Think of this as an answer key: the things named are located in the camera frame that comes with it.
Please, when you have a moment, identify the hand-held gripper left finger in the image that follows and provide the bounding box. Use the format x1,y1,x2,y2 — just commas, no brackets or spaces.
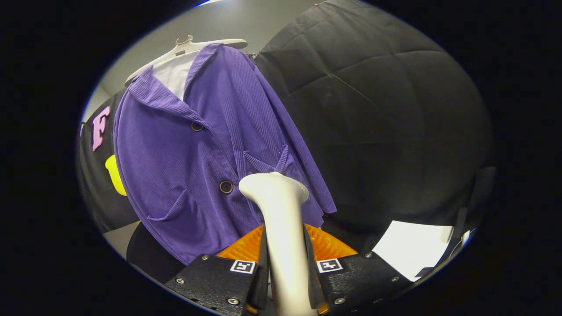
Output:
166,225,271,316

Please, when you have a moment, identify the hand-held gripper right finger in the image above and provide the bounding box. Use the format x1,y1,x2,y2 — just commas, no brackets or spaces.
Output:
303,223,413,316

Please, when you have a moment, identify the white garment steamer head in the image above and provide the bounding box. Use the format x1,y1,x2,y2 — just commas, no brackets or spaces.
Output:
239,172,317,316

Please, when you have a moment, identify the purple corduroy jacket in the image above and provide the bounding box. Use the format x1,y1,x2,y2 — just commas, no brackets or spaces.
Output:
113,44,338,266

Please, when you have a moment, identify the white clothes hanger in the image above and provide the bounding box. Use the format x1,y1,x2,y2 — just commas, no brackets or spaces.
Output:
124,35,248,86

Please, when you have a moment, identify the white flat sheet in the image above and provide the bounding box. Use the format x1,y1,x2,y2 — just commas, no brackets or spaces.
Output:
372,220,454,282

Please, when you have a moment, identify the grey cabinet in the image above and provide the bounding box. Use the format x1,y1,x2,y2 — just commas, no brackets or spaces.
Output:
103,221,187,285

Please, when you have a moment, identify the black backdrop cloth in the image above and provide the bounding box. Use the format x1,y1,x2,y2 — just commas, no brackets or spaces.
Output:
255,0,492,237
79,90,141,233

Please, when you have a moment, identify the white inner shirt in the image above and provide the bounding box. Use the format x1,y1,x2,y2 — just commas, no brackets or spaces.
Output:
153,50,200,101

